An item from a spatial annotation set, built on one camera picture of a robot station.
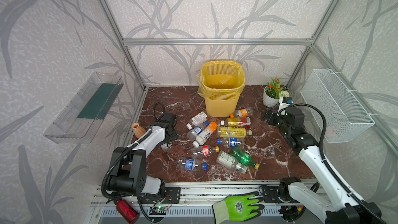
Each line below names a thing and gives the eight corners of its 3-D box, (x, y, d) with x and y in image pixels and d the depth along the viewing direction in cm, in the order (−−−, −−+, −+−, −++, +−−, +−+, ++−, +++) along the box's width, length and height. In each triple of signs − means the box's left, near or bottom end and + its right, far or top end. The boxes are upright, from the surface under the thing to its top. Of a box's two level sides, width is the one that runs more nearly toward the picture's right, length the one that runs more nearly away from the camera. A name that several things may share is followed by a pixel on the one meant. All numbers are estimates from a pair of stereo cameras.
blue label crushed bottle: (178, 171, 83) (176, 168, 79) (179, 161, 86) (178, 158, 82) (201, 171, 83) (201, 168, 79) (201, 161, 86) (201, 158, 82)
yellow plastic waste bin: (199, 121, 103) (197, 90, 80) (201, 91, 121) (199, 58, 98) (239, 121, 103) (248, 90, 80) (235, 91, 121) (241, 59, 98)
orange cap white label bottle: (192, 145, 92) (191, 141, 88) (212, 123, 101) (212, 120, 97) (198, 150, 90) (197, 146, 86) (218, 128, 99) (218, 124, 95)
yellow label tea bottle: (217, 139, 95) (218, 134, 90) (217, 130, 99) (217, 125, 94) (250, 139, 95) (253, 134, 90) (249, 130, 99) (251, 125, 94)
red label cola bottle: (191, 158, 87) (190, 154, 83) (192, 149, 91) (191, 144, 86) (218, 158, 87) (219, 154, 83) (218, 149, 91) (218, 144, 86)
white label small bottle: (190, 132, 98) (189, 128, 94) (185, 126, 101) (184, 122, 97) (208, 120, 104) (208, 116, 100) (203, 114, 107) (203, 111, 103)
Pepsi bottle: (219, 151, 90) (219, 147, 85) (217, 143, 93) (217, 139, 89) (244, 147, 91) (246, 143, 87) (241, 139, 95) (243, 134, 90)
